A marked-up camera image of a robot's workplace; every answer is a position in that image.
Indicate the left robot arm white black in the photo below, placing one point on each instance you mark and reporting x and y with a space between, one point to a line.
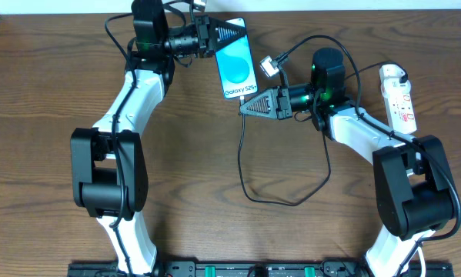
109 176

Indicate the Galaxy smartphone blue screen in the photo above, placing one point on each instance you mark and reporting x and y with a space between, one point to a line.
236 70

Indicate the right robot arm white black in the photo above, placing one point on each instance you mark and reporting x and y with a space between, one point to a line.
415 193

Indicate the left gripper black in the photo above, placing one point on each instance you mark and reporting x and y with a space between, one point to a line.
205 35

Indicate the white power strip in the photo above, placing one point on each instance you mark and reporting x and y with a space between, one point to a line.
398 104

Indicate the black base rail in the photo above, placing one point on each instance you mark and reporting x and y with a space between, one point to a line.
198 269

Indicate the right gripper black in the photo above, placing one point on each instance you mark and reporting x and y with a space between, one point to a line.
284 102

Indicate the white USB wall charger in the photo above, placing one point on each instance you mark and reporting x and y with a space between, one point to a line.
393 70

